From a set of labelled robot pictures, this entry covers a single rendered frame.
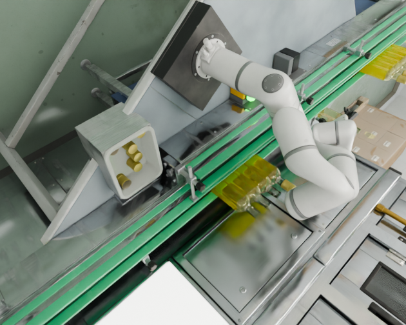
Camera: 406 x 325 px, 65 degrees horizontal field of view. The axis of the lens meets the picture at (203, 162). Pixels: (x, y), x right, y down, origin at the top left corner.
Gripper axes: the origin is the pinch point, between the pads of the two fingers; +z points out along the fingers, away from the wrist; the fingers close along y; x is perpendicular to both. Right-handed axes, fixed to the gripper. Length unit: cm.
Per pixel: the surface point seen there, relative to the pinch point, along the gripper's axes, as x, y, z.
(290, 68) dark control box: 24.5, -4.4, 13.8
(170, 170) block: 37, -41, -45
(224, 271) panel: 0, -46, -60
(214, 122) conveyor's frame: 35, -29, -22
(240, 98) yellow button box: 33.2, -20.0, -9.3
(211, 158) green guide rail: 29, -31, -38
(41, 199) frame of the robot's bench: 62, -79, -61
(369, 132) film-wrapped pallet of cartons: -197, -68, 330
